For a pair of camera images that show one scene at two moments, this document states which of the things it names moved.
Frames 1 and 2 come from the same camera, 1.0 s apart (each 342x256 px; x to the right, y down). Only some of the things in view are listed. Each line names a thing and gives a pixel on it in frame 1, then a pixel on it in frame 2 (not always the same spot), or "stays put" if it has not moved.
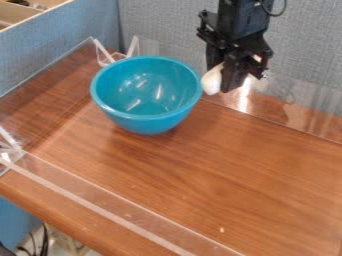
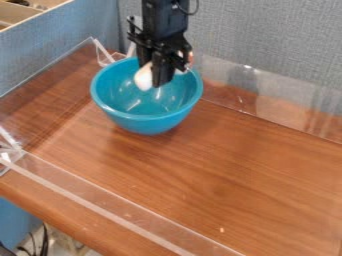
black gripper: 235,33 -> 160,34
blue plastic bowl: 147,92 stays put
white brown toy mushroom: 211,80 -> 143,77
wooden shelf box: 17,12 stays put
